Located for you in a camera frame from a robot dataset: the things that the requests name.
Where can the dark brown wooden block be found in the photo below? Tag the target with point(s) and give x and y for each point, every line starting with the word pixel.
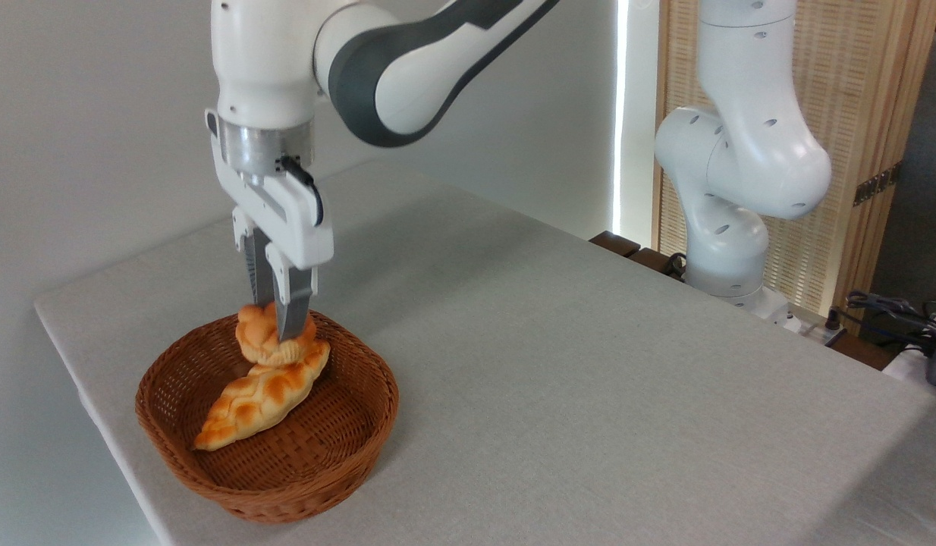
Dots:
pixel 616 243

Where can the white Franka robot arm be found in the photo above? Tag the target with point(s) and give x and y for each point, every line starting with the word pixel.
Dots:
pixel 749 152

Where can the brown woven wicker basket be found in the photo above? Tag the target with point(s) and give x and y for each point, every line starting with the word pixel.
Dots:
pixel 331 447

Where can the dark metal screen hinge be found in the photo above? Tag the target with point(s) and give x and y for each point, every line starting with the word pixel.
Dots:
pixel 877 183

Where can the round golden bread roll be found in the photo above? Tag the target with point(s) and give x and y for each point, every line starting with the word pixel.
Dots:
pixel 257 340

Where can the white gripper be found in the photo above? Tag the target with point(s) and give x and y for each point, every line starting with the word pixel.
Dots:
pixel 293 224

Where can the long braided bread loaf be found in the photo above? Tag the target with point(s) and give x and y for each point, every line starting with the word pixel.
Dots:
pixel 248 402

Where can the white power strip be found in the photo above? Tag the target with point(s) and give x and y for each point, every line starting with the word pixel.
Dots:
pixel 813 330

